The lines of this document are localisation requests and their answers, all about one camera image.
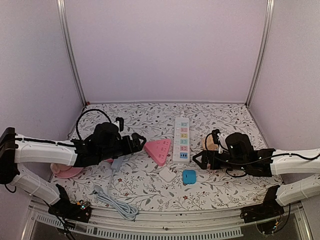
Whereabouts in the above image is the cyan square adapter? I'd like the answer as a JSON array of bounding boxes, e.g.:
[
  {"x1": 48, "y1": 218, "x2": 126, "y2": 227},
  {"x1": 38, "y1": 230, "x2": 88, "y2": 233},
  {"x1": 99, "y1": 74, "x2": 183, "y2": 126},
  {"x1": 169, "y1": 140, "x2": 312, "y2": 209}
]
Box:
[{"x1": 182, "y1": 169, "x2": 197, "y2": 185}]

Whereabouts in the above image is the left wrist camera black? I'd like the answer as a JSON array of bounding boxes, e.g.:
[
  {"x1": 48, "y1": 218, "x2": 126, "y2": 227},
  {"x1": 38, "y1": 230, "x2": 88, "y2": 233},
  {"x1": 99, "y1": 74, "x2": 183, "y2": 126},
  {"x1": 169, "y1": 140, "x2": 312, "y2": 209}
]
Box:
[{"x1": 113, "y1": 117, "x2": 124, "y2": 132}]

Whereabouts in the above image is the small pink adapter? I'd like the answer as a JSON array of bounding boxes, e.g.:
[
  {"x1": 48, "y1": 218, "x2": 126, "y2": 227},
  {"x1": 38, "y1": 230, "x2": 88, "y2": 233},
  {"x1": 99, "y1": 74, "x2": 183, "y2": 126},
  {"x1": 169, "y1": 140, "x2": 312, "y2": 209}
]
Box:
[{"x1": 106, "y1": 158, "x2": 114, "y2": 164}]

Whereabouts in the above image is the beige cube socket plug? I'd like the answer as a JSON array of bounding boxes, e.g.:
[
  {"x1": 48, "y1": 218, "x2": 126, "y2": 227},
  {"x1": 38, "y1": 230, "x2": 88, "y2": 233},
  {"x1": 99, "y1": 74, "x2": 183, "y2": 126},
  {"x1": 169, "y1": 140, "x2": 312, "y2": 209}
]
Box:
[{"x1": 202, "y1": 134, "x2": 219, "y2": 151}]

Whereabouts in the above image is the grey-blue power strip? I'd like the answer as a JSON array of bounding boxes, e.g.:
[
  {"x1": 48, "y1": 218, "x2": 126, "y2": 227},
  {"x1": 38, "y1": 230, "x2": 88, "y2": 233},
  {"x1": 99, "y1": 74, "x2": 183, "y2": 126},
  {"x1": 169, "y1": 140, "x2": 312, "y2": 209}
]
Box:
[{"x1": 110, "y1": 156, "x2": 124, "y2": 173}]

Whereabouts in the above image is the floral patterned table mat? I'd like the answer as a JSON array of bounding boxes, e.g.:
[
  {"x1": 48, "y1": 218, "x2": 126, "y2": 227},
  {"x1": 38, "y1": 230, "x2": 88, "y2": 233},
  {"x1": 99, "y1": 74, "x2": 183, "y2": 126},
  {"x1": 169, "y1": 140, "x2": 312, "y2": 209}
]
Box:
[{"x1": 51, "y1": 103, "x2": 282, "y2": 212}]

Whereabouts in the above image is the front aluminium rail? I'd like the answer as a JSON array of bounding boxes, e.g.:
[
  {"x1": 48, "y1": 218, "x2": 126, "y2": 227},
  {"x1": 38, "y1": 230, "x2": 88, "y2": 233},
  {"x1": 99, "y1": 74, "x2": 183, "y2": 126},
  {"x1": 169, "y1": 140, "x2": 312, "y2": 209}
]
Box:
[{"x1": 21, "y1": 194, "x2": 313, "y2": 240}]

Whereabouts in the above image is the white cube socket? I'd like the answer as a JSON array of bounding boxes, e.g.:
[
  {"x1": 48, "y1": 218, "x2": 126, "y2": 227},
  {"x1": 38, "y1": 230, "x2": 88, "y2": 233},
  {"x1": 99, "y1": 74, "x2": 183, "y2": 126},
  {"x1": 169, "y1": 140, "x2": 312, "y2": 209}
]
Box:
[{"x1": 158, "y1": 168, "x2": 176, "y2": 183}]

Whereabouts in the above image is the white power strip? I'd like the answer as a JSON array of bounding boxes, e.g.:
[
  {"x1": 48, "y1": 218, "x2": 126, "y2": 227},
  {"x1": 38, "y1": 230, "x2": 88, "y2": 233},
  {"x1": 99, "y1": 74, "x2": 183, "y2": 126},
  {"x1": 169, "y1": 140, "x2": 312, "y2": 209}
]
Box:
[{"x1": 172, "y1": 112, "x2": 191, "y2": 165}]

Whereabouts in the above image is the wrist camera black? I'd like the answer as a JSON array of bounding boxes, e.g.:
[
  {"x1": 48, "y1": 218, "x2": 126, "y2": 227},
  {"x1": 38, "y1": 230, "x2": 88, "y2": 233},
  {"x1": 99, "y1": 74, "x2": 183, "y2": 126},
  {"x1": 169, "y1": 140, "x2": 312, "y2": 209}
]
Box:
[
  {"x1": 211, "y1": 129, "x2": 223, "y2": 154},
  {"x1": 113, "y1": 117, "x2": 124, "y2": 132}
]

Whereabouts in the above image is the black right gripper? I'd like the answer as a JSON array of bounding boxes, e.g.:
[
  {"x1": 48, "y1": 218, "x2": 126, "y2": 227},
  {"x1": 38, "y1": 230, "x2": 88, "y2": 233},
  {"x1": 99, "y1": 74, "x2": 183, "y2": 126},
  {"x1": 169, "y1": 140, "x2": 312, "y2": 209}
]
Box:
[{"x1": 193, "y1": 150, "x2": 248, "y2": 172}]

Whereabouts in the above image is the pink triangular socket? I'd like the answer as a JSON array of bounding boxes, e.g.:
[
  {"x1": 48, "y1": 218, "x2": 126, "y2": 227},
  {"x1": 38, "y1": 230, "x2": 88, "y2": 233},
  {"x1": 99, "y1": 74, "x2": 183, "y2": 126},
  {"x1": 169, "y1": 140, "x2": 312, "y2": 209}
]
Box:
[{"x1": 144, "y1": 138, "x2": 171, "y2": 167}]

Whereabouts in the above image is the grey coiled power cable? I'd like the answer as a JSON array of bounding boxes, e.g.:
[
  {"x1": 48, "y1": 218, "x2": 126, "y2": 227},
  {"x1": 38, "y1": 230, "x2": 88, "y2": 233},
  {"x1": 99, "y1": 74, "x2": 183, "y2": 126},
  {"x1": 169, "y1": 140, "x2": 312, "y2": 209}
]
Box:
[{"x1": 92, "y1": 171, "x2": 140, "y2": 221}]

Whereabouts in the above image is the pink saucer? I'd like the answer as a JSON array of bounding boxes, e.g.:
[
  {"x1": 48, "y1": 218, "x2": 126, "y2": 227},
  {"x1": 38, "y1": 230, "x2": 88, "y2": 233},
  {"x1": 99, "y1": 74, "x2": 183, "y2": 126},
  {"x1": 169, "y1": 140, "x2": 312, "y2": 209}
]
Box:
[{"x1": 53, "y1": 167, "x2": 84, "y2": 179}]

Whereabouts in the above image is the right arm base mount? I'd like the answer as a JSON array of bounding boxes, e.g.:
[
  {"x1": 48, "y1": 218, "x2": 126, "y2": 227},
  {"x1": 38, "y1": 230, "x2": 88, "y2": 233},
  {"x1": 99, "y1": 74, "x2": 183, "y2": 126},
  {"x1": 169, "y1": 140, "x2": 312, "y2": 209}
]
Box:
[{"x1": 240, "y1": 185, "x2": 285, "y2": 223}]

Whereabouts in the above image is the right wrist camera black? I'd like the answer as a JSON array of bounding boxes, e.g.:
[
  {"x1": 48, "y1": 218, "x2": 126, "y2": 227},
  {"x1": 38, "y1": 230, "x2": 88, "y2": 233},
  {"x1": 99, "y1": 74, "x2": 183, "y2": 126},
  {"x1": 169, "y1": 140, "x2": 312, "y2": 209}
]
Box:
[{"x1": 211, "y1": 129, "x2": 223, "y2": 154}]

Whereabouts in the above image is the left aluminium frame post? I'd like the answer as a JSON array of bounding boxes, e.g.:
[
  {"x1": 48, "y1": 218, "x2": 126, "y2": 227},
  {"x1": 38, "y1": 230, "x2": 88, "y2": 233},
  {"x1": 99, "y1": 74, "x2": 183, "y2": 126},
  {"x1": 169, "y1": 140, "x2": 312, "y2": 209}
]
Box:
[{"x1": 56, "y1": 0, "x2": 87, "y2": 107}]

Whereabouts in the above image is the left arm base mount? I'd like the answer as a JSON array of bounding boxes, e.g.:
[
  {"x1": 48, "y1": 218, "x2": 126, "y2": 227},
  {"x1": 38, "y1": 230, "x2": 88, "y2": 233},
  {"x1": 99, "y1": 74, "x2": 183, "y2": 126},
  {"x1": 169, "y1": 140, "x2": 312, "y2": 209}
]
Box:
[{"x1": 48, "y1": 184, "x2": 92, "y2": 223}]

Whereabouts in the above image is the right aluminium frame post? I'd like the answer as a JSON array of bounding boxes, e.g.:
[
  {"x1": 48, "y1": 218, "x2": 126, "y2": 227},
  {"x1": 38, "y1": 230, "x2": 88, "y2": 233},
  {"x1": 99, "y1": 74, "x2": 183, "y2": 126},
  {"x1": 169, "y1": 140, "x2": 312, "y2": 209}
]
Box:
[{"x1": 245, "y1": 0, "x2": 275, "y2": 109}]

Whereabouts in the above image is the aluminium frame post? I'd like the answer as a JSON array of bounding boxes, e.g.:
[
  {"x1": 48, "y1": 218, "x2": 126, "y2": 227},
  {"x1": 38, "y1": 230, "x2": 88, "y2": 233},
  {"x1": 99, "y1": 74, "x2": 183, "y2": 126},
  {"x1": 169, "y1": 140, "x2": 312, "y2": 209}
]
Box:
[
  {"x1": 56, "y1": 0, "x2": 87, "y2": 107},
  {"x1": 245, "y1": 0, "x2": 275, "y2": 109}
]

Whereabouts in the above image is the cream pink cup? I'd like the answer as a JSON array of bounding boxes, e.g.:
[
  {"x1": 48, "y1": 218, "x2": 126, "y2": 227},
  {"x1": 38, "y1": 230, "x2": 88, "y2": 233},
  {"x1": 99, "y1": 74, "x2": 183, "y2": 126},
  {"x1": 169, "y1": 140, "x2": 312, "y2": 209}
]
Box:
[{"x1": 50, "y1": 163, "x2": 66, "y2": 175}]

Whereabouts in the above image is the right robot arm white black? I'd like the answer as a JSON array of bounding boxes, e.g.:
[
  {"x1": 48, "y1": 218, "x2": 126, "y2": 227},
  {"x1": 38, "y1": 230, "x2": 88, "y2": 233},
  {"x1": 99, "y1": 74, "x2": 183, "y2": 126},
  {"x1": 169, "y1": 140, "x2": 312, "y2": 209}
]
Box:
[{"x1": 192, "y1": 129, "x2": 320, "y2": 218}]

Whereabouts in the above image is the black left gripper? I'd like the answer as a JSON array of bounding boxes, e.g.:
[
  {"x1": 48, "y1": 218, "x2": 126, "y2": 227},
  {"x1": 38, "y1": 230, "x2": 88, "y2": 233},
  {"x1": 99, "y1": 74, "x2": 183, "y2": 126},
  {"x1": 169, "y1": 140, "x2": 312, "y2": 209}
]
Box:
[{"x1": 98, "y1": 132, "x2": 147, "y2": 162}]

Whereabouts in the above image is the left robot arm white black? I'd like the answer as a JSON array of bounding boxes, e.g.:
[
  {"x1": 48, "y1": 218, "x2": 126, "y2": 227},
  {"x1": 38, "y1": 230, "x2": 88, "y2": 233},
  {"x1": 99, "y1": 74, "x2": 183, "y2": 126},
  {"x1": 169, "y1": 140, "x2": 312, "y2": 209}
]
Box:
[{"x1": 0, "y1": 121, "x2": 147, "y2": 217}]

